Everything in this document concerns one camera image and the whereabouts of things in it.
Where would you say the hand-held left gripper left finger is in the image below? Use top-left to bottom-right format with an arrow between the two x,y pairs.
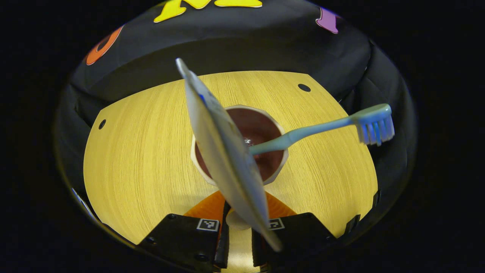
138,190 -> 230,273

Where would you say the white toothpaste tube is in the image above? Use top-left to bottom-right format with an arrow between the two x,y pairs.
176,58 -> 283,253

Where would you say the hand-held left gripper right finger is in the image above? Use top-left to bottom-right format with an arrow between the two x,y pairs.
251,191 -> 337,271

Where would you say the beige cup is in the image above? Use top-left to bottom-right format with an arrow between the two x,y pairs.
191,104 -> 289,231

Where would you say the black backdrop cloth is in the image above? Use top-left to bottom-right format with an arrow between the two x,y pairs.
57,0 -> 417,213

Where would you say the light green toothbrush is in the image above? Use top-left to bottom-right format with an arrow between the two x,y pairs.
248,103 -> 395,156

